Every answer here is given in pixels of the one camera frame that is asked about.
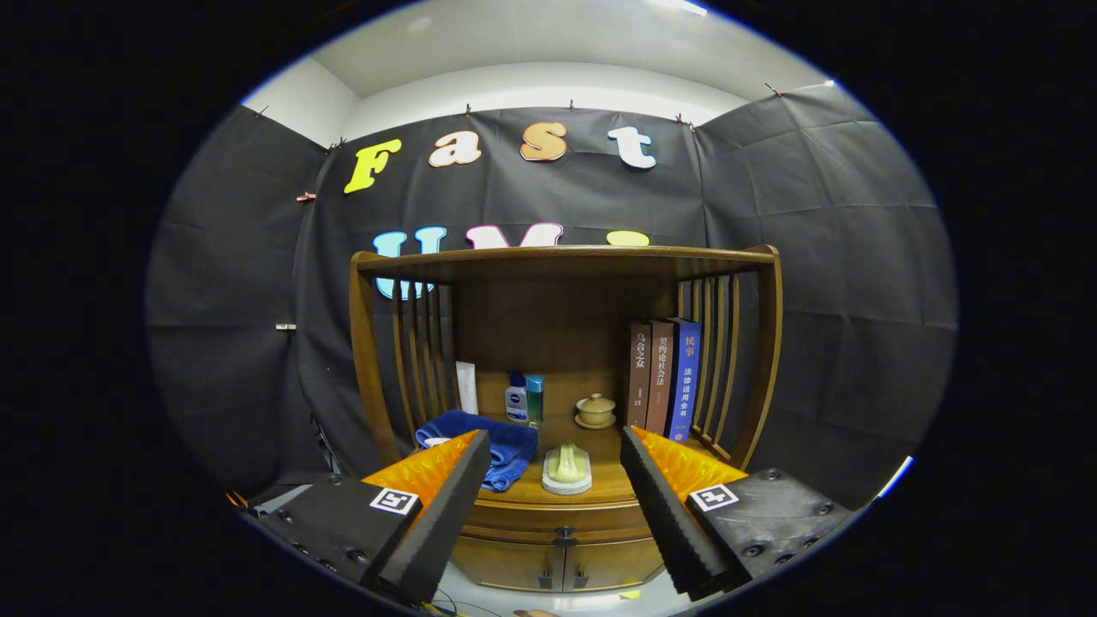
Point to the dark brown book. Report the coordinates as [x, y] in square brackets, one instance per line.
[638, 373]

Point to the white lotion bottle blue cap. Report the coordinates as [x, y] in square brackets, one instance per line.
[515, 403]

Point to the beige lidded teacup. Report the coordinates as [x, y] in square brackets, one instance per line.
[595, 411]

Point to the wooden cabinet door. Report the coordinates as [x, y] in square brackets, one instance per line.
[613, 564]
[506, 564]

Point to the clear teal bottle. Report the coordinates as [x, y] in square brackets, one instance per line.
[535, 401]

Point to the white tube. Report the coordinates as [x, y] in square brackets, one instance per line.
[467, 387]

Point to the wooden cabinet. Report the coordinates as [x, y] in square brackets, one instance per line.
[557, 317]

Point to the blue towel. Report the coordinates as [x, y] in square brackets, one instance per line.
[510, 450]

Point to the blue book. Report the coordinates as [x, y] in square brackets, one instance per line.
[686, 377]

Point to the reddish brown book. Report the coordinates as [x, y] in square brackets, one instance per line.
[660, 373]

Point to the black backdrop cloth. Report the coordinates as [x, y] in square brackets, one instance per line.
[814, 283]

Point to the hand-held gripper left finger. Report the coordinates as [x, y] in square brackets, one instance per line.
[441, 514]

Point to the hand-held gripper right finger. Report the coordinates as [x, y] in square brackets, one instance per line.
[664, 506]

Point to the wooden countertop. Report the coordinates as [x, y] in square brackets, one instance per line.
[610, 463]

